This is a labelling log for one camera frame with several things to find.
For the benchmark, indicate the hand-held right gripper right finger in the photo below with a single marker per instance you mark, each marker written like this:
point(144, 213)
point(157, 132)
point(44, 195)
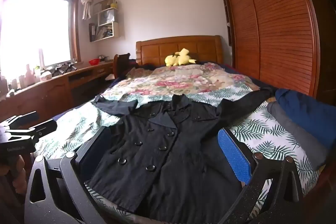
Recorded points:
point(233, 153)

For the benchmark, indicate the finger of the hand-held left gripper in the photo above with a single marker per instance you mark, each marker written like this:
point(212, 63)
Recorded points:
point(23, 118)
point(39, 128)

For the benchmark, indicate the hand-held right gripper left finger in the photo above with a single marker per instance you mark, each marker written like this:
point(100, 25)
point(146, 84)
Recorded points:
point(97, 146)

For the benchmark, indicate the black button coat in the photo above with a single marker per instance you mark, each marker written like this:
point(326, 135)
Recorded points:
point(162, 161)

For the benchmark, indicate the person's left hand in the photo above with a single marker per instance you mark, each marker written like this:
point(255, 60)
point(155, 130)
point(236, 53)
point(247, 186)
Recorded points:
point(21, 176)

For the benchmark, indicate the leaf print bed sheet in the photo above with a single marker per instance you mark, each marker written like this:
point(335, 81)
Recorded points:
point(262, 132)

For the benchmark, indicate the wooden desk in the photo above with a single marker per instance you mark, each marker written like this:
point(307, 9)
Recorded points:
point(52, 92)

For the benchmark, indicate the pink bottle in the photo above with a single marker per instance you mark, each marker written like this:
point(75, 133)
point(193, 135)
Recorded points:
point(29, 75)

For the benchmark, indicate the white bottle green cap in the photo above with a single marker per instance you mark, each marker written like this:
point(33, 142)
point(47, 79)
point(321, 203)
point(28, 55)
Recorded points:
point(37, 73)

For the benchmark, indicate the white round container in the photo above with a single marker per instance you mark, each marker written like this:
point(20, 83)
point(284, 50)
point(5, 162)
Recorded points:
point(46, 75)

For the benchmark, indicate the black tool on desk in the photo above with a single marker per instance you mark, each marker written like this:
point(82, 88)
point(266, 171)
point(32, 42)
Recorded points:
point(63, 68)

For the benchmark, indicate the grey folded garment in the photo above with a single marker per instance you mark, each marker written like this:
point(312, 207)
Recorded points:
point(296, 132)

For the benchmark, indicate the dark wooden chair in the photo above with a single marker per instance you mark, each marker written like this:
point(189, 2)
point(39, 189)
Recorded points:
point(122, 64)

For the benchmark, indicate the blue folded garment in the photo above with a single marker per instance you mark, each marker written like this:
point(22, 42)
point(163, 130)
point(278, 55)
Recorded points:
point(309, 111)

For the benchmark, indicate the wooden framed window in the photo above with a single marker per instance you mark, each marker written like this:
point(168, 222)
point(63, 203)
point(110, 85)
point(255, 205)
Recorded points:
point(34, 29)

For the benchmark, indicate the floral blanket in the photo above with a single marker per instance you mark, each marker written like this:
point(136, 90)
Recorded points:
point(170, 82)

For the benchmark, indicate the yellow plush toy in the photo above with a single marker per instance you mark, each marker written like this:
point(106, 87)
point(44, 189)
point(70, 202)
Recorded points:
point(179, 58)

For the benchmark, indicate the wooden bed headboard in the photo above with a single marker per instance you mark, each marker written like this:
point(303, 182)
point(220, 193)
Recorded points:
point(155, 49)

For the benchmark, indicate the wooden slatted wardrobe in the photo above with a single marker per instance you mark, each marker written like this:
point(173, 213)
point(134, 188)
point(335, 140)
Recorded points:
point(275, 29)

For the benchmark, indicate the small yellow shelf toy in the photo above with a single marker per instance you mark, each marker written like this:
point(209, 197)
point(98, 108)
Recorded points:
point(113, 4)

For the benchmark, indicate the white wall shelf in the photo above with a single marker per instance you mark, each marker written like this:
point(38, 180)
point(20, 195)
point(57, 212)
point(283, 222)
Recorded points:
point(105, 27)

